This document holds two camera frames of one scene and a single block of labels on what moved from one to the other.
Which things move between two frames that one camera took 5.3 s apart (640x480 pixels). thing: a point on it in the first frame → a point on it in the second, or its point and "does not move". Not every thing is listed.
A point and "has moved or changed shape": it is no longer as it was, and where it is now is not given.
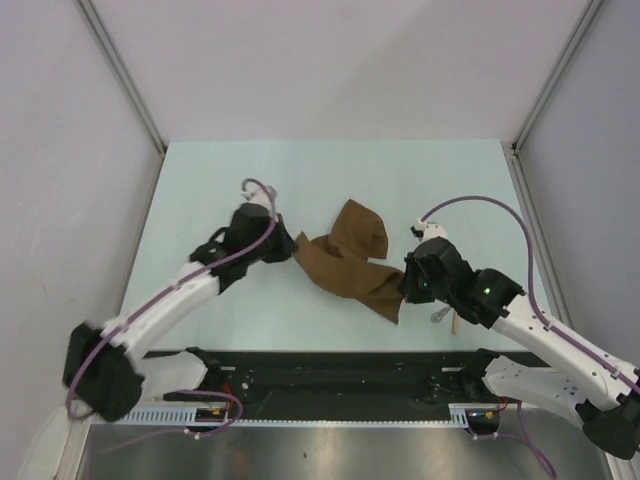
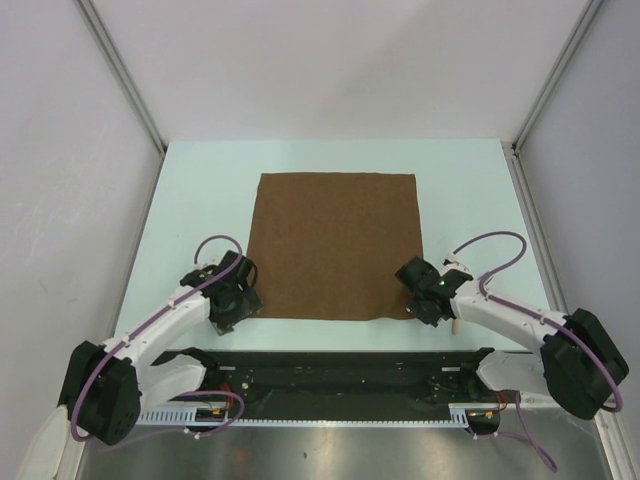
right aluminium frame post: x=590 y=11 does not move
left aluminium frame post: x=122 y=72 does not move
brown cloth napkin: x=339 y=260 has moved or changed shape
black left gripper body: x=273 y=249 → x=243 y=304
